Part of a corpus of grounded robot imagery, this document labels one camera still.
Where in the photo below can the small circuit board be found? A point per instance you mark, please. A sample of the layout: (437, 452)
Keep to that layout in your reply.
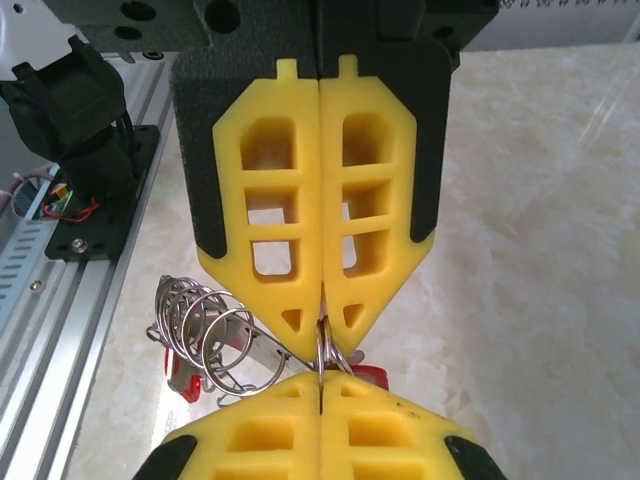
(30, 200)

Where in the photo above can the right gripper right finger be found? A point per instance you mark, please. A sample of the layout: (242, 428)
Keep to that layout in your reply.
(380, 435)

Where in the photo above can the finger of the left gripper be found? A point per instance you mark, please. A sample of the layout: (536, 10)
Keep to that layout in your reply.
(405, 150)
(227, 150)

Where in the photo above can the metal key organizer with rings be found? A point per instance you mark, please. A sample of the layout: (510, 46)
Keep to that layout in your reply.
(260, 350)

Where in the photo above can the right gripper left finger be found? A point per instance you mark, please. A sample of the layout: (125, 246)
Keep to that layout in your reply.
(260, 440)

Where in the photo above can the red key tag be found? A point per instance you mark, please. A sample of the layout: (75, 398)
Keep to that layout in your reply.
(192, 390)
(372, 375)

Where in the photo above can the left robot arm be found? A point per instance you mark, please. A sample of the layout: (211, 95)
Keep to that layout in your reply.
(60, 125)

